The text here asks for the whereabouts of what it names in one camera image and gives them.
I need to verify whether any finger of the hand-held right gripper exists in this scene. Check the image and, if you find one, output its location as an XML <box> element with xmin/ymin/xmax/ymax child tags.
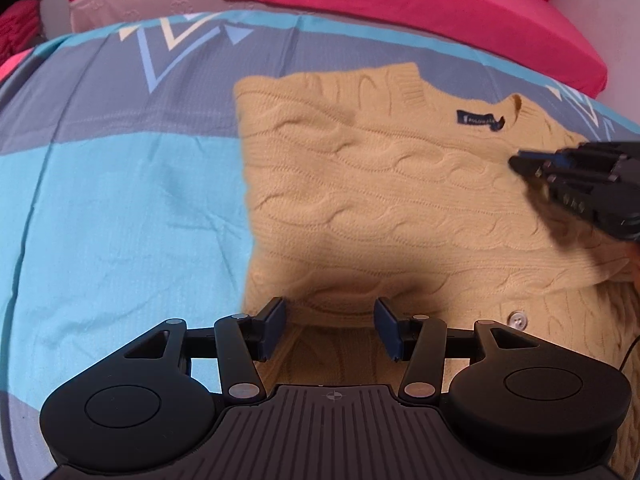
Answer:
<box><xmin>507</xmin><ymin>141</ymin><xmax>640</xmax><ymax>181</ymax></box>
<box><xmin>539</xmin><ymin>169</ymin><xmax>640</xmax><ymax>242</ymax></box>

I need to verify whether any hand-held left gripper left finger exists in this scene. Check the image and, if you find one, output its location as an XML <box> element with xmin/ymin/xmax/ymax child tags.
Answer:
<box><xmin>124</xmin><ymin>296</ymin><xmax>267</xmax><ymax>404</ymax></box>

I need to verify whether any pink ruffled cloth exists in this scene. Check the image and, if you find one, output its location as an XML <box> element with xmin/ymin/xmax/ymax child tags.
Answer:
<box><xmin>0</xmin><ymin>0</ymin><xmax>43</xmax><ymax>63</ymax></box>

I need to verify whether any blue grey patterned duvet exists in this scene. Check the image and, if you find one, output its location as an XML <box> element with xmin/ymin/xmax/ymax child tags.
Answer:
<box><xmin>0</xmin><ymin>9</ymin><xmax>640</xmax><ymax>480</ymax></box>

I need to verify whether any black cable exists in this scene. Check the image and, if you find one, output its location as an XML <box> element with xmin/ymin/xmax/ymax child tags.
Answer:
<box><xmin>620</xmin><ymin>334</ymin><xmax>640</xmax><ymax>373</ymax></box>

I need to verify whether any tan cable-knit cardigan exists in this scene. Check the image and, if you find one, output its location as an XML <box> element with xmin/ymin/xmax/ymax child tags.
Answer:
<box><xmin>234</xmin><ymin>62</ymin><xmax>640</xmax><ymax>478</ymax></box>

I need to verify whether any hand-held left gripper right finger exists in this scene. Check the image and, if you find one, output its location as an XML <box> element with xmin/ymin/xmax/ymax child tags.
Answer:
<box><xmin>374</xmin><ymin>296</ymin><xmax>542</xmax><ymax>403</ymax></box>

